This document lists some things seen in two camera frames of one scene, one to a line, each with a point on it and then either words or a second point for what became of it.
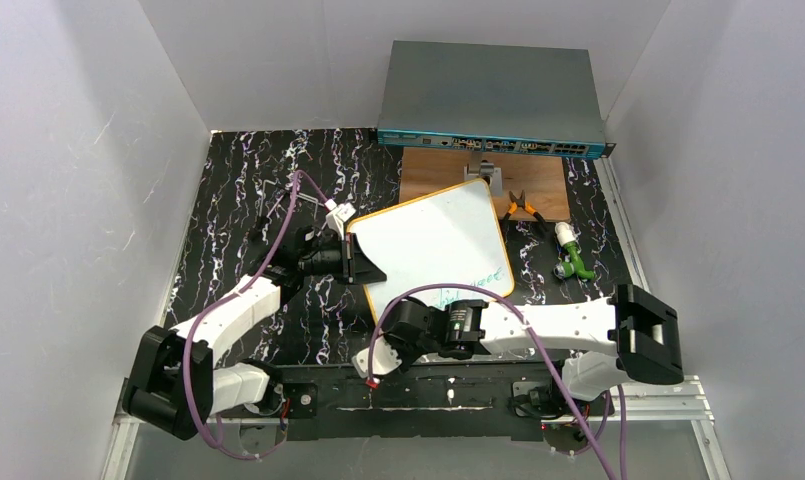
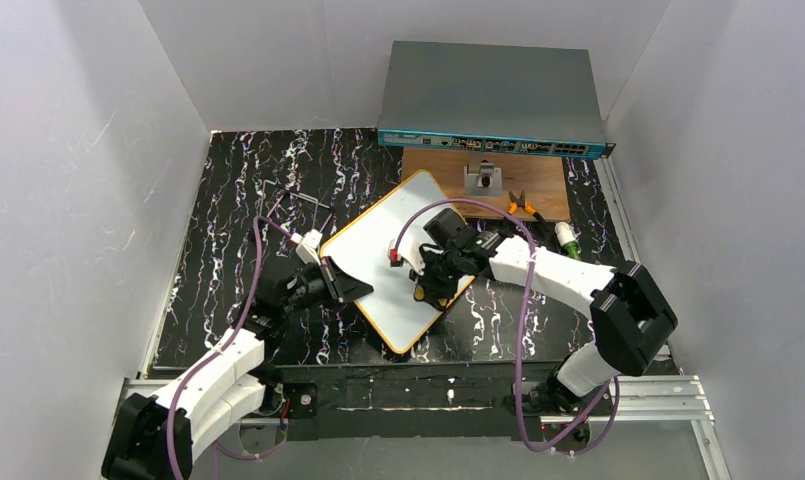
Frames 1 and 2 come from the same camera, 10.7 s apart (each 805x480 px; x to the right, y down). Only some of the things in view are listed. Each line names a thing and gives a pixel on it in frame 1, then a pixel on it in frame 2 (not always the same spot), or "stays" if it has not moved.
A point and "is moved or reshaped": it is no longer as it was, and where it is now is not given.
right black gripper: [397, 329] -> [435, 273]
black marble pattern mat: [256, 185] stays
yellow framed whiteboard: [447, 235] is moved or reshaped
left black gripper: [348, 258] -> [332, 279]
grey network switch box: [495, 98] stays
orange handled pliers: [520, 202] stays
